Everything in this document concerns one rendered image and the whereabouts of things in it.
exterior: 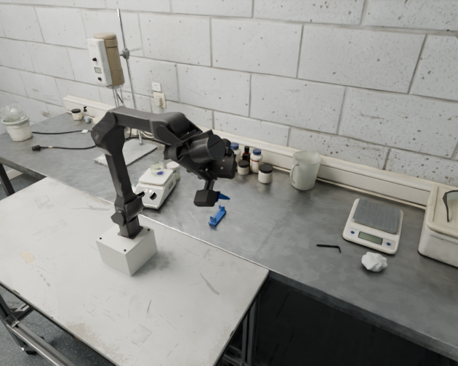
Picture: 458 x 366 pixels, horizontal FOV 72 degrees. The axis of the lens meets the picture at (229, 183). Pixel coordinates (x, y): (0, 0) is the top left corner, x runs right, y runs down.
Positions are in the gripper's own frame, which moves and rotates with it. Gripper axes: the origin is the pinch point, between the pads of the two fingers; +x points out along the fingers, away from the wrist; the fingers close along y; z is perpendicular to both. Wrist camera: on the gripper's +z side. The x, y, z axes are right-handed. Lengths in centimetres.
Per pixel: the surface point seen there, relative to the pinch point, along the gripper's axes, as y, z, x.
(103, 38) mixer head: 63, -74, -22
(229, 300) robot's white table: -29.6, -8.4, 23.7
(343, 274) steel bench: -13, 15, 51
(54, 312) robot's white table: -45, -45, -10
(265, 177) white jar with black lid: 27, -28, 54
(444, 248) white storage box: 3, 41, 69
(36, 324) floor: -71, -156, 34
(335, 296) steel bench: -21, 16, 45
